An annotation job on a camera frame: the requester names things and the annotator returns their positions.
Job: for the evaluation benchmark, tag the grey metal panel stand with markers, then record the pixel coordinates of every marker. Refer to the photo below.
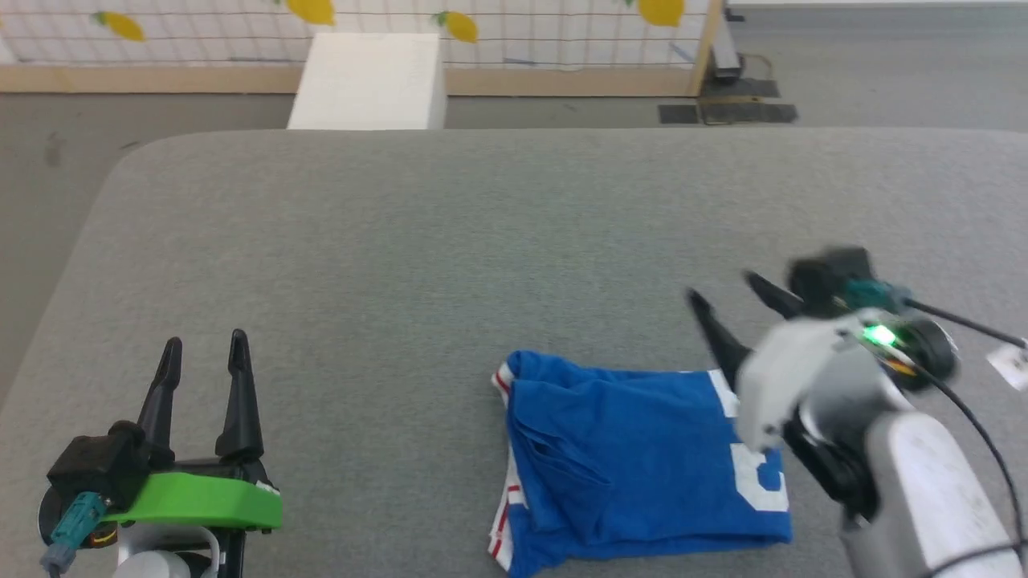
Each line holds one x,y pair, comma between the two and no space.
725,52

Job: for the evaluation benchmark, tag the blue Lakers basketball jersey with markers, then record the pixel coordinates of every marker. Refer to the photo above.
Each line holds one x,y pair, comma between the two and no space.
626,466

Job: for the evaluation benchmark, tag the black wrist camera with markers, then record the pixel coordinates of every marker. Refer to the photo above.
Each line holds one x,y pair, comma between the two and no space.
100,461
831,277

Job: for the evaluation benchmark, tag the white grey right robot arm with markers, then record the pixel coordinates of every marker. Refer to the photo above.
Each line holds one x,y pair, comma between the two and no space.
923,498

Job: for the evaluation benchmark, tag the large black floor mat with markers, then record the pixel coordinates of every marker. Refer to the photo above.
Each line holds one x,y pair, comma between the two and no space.
747,112

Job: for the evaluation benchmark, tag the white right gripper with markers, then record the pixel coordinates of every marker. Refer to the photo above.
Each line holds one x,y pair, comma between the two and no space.
795,377

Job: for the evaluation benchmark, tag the white rectangular box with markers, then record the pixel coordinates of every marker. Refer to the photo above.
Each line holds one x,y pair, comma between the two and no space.
369,80

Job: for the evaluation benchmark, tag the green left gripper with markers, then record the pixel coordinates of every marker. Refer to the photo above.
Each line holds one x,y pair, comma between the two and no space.
193,498

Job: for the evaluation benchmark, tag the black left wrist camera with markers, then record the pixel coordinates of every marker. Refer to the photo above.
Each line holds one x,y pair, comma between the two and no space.
100,461

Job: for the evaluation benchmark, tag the black floor mat under stand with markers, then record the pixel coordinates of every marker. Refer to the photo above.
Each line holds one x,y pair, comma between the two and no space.
751,88

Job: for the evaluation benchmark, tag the lemon print grid panel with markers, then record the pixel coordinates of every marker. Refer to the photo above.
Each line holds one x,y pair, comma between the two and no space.
201,32

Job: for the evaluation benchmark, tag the small black floor mat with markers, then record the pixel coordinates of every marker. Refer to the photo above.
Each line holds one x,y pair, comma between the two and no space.
679,114

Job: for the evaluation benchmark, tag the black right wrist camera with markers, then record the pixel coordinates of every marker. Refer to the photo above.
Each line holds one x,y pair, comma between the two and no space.
831,277

